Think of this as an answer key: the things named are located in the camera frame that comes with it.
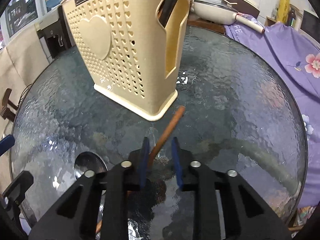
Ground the steel spoon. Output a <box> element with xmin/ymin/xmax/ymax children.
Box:
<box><xmin>73</xmin><ymin>151</ymin><xmax>107</xmax><ymax>180</ymax></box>

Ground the wooden stool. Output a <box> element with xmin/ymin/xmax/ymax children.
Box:
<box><xmin>1</xmin><ymin>88</ymin><xmax>18</xmax><ymax>122</ymax></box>

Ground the water dispenser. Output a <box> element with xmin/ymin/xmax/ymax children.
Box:
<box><xmin>35</xmin><ymin>5</ymin><xmax>75</xmax><ymax>63</ymax></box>

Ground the beige plastic utensil holder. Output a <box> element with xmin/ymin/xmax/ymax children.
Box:
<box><xmin>61</xmin><ymin>0</ymin><xmax>189</xmax><ymax>121</ymax></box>

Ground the purple floral cloth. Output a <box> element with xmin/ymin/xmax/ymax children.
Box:
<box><xmin>225</xmin><ymin>22</ymin><xmax>319</xmax><ymax>207</ymax></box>

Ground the wooden counter shelf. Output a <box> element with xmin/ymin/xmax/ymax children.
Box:
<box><xmin>187</xmin><ymin>12</ymin><xmax>226</xmax><ymax>35</ymax></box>

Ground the white frying pan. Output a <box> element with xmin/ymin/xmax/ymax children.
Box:
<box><xmin>194</xmin><ymin>0</ymin><xmax>265</xmax><ymax>34</ymax></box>

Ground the yellow corn package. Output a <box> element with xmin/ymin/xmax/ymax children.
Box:
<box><xmin>276</xmin><ymin>0</ymin><xmax>290</xmax><ymax>24</ymax></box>

